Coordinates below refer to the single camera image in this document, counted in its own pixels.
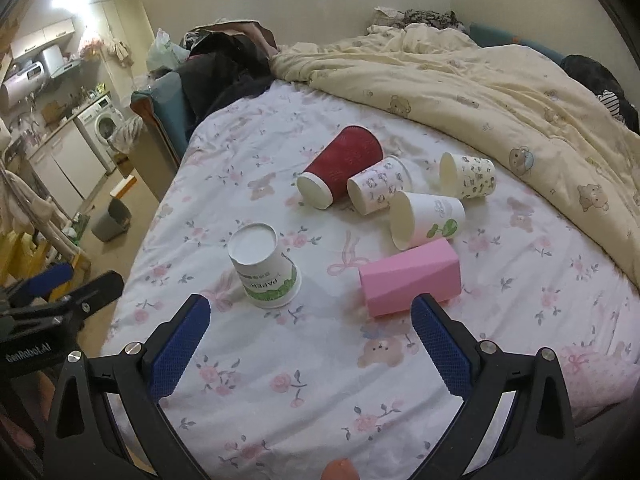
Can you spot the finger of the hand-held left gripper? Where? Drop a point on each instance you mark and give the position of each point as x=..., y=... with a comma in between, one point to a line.
x=95, y=292
x=47, y=280

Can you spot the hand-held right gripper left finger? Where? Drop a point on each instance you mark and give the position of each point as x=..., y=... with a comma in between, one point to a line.
x=177, y=350

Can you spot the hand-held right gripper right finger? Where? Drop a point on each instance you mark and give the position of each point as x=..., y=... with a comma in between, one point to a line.
x=442, y=350

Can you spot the pink box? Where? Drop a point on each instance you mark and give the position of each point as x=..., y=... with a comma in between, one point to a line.
x=405, y=280

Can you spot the white cup green lettering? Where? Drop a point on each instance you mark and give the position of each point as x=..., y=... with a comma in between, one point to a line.
x=260, y=270

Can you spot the white cup green leaf print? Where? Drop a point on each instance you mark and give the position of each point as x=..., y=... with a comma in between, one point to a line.
x=435, y=215

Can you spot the white cup dark animal print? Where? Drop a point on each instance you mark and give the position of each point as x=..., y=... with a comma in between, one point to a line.
x=475, y=175

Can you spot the white cup pink print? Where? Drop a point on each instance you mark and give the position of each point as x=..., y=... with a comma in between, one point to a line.
x=382, y=180

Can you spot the red ribbed paper cup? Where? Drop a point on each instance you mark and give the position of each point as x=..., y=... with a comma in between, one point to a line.
x=345, y=160

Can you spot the person's left hand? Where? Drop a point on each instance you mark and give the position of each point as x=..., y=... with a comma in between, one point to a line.
x=44, y=397

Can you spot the yellow bag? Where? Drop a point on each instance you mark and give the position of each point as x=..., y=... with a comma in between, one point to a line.
x=20, y=257

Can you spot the grey waste bin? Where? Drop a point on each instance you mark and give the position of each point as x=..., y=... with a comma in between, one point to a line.
x=110, y=220

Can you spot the hanging white cloth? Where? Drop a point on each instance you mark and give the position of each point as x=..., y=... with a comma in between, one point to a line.
x=30, y=205

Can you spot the floral bed sheet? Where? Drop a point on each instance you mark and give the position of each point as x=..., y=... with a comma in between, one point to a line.
x=280, y=390

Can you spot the white floor cabinet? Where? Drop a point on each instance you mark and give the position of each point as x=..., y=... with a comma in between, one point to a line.
x=65, y=165

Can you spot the grey checked towel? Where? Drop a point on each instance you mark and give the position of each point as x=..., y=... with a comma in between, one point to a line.
x=125, y=135

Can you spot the white washing machine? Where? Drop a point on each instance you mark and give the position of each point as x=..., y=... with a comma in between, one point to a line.
x=102, y=125

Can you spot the white water heater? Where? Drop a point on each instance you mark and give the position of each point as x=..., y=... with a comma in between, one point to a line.
x=25, y=82

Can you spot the dark clothes pile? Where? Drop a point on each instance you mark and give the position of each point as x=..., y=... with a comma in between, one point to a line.
x=220, y=75

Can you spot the white plastic bag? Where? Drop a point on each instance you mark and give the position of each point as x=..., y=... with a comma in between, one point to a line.
x=162, y=50

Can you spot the cream bear print duvet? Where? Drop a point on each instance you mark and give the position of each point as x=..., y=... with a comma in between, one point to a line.
x=475, y=85

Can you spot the dark striped cloth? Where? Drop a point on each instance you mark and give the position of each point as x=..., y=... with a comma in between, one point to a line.
x=600, y=85

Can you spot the dark patterned cloth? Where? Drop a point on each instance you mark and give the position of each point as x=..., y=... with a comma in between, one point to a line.
x=432, y=19

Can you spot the teal wooden bed frame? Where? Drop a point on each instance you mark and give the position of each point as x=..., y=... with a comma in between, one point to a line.
x=160, y=125

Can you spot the white wall cabinet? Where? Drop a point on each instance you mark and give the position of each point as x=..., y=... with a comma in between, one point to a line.
x=42, y=35

